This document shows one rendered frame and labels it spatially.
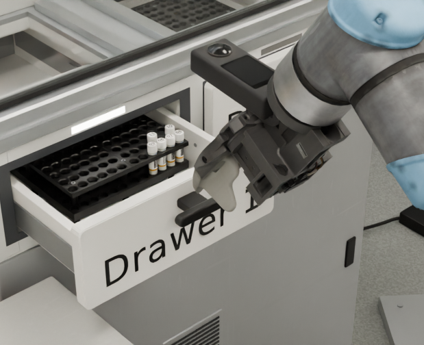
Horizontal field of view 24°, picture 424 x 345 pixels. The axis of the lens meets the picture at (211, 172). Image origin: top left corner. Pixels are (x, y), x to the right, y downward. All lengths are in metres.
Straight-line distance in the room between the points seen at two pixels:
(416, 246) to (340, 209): 0.92
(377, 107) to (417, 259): 1.77
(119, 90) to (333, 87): 0.45
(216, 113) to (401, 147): 0.58
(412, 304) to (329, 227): 0.71
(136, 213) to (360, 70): 0.38
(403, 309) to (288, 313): 0.66
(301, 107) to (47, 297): 0.49
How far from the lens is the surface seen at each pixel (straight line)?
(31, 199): 1.17
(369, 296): 2.42
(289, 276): 1.67
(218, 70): 0.97
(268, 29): 1.38
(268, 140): 0.95
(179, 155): 1.25
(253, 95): 0.93
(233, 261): 1.54
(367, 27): 0.79
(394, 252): 2.57
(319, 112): 0.87
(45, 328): 1.19
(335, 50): 0.82
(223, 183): 1.01
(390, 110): 0.79
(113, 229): 1.08
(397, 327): 2.30
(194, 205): 1.11
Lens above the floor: 1.55
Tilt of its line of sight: 33 degrees down
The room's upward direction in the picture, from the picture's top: straight up
